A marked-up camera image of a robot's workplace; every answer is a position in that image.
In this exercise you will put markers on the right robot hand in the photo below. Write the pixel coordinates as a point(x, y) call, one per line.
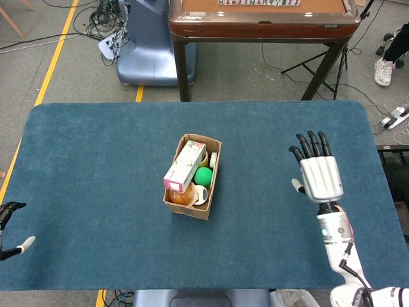
point(321, 179)

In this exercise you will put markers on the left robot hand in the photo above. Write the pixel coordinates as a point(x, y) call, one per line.
point(8, 209)

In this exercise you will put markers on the light green scrub brush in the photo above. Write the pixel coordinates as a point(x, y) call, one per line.
point(213, 161)

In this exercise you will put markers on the pink white toothpaste carton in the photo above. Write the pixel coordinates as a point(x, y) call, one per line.
point(183, 168)

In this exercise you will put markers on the orange translucent ball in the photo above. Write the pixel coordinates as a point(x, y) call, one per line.
point(180, 197)

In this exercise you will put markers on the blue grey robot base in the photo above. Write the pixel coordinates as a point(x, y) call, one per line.
point(150, 48)

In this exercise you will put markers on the brown cardboard box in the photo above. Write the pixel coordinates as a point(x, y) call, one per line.
point(188, 211)

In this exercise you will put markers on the black equipment case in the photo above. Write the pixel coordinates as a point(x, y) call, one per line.
point(396, 179)

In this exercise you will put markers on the white power strip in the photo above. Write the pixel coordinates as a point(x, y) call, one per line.
point(107, 48)
point(394, 116)

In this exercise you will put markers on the blue table cloth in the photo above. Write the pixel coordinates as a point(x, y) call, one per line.
point(96, 160)

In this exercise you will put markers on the green foam ball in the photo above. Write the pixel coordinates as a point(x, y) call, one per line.
point(204, 176)

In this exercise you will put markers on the black tripod stand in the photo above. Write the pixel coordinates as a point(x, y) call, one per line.
point(302, 63)

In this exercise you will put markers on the round white lidded tin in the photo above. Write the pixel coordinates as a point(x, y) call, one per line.
point(202, 195)

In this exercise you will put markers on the crumpled white plastic bag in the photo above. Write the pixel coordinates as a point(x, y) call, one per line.
point(297, 299)

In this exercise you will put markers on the white sneaker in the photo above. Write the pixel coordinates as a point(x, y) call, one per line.
point(384, 72)

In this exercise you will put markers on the person's black trouser leg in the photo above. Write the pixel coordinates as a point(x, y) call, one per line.
point(397, 44)

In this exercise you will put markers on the chrome office chair base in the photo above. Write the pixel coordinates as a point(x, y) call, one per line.
point(388, 37)

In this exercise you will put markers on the brown mahjong table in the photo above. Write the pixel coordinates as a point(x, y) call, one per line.
point(255, 30)

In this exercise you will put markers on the blue grey robot torso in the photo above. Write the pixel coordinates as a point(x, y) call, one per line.
point(198, 299)

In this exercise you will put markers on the white chair wooden legs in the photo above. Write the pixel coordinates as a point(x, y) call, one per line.
point(12, 22)

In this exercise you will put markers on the face-up mahjong tile row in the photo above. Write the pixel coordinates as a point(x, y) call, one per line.
point(255, 2)

